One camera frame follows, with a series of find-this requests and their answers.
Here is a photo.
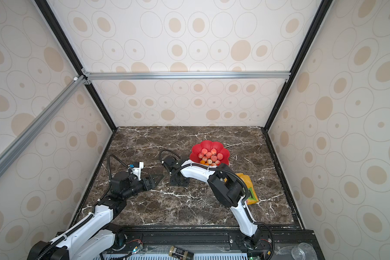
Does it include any diagonal aluminium frame bar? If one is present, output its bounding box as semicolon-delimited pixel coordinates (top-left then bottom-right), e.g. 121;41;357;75
0;75;85;178

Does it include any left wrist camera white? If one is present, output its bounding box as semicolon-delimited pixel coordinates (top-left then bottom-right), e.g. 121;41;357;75
129;161;144;181

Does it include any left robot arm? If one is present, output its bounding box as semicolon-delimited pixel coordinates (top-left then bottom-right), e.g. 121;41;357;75
28;154;164;260

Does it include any red flower-shaped fruit bowl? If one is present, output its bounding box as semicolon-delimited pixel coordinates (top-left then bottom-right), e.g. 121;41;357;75
190;140;230;165

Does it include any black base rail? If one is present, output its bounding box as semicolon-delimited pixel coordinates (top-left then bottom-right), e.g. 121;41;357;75
45;227;326;260

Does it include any clear plastic cup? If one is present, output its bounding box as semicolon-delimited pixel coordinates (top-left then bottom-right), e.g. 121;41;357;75
291;243;317;260

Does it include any dark glass bottle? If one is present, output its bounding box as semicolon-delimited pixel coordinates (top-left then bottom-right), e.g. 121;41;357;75
169;246;194;260

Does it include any yellow snack bag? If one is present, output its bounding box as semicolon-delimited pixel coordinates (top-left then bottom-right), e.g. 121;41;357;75
237;173;259;205

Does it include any horizontal aluminium frame bar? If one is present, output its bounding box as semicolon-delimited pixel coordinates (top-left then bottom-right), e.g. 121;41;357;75
81;71;291;82

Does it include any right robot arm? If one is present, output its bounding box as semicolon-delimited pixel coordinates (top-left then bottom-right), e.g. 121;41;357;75
158;149;275;249

